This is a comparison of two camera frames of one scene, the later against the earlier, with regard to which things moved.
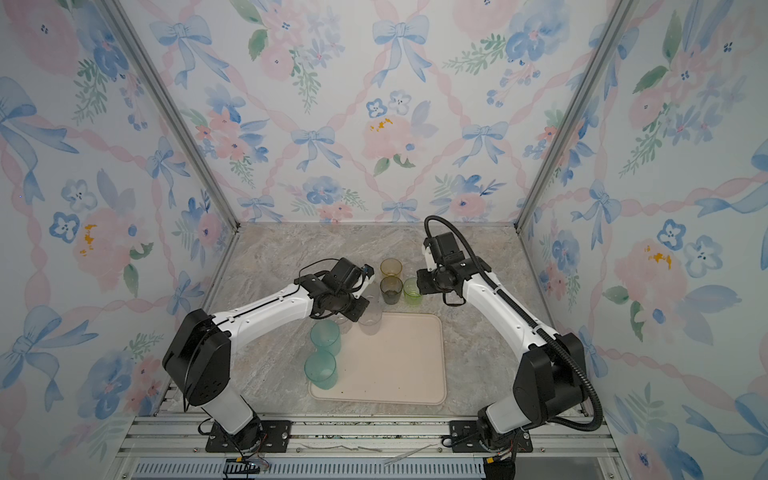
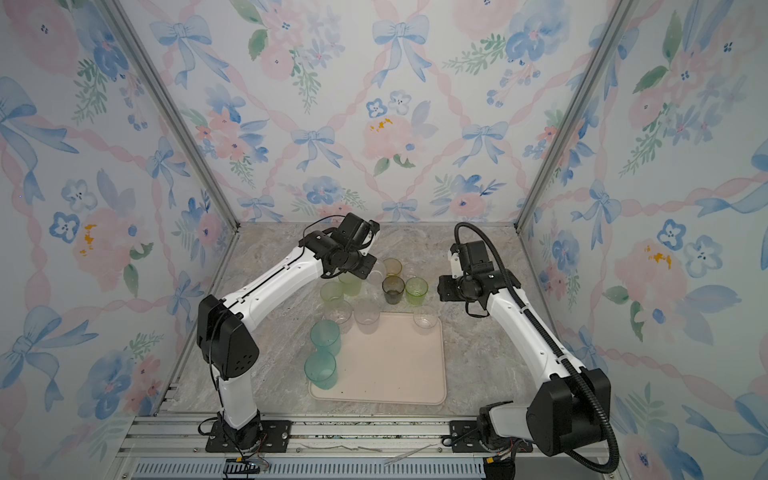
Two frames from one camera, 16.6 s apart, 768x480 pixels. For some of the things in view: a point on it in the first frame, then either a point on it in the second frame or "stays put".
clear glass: [344, 323] stays put
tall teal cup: [320, 369] stays put
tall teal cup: [325, 335] stays put
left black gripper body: [351, 306] -> [360, 265]
